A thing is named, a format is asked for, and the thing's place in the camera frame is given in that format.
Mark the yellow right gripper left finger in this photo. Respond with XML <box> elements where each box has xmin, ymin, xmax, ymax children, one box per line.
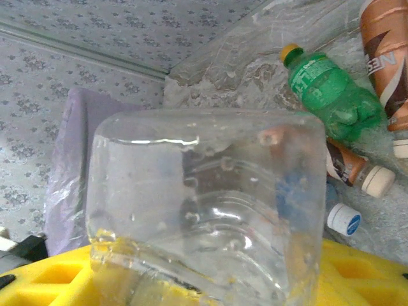
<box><xmin>0</xmin><ymin>245</ymin><xmax>144</xmax><ymax>306</ymax></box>

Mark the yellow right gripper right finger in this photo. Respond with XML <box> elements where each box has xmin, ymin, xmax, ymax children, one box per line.
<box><xmin>315</xmin><ymin>238</ymin><xmax>408</xmax><ymax>306</ymax></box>

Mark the brown Nescafe coffee bottle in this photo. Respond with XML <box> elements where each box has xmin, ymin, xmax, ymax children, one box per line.
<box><xmin>358</xmin><ymin>0</ymin><xmax>408</xmax><ymax>159</ymax></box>
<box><xmin>324</xmin><ymin>136</ymin><xmax>396</xmax><ymax>198</ymax></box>

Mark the clear bottle green band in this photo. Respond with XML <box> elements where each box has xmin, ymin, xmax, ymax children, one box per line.
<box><xmin>85</xmin><ymin>108</ymin><xmax>328</xmax><ymax>306</ymax></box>

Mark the green plastic bottle yellow cap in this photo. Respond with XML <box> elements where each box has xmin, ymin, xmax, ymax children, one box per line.
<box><xmin>279</xmin><ymin>43</ymin><xmax>385</xmax><ymax>143</ymax></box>

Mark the purple translucent waste bin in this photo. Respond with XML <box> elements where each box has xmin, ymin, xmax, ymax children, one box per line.
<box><xmin>43</xmin><ymin>87</ymin><xmax>166</xmax><ymax>258</ymax></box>

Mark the small blue bottle white cap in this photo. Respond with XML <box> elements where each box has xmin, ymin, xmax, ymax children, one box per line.
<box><xmin>323</xmin><ymin>178</ymin><xmax>363</xmax><ymax>237</ymax></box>

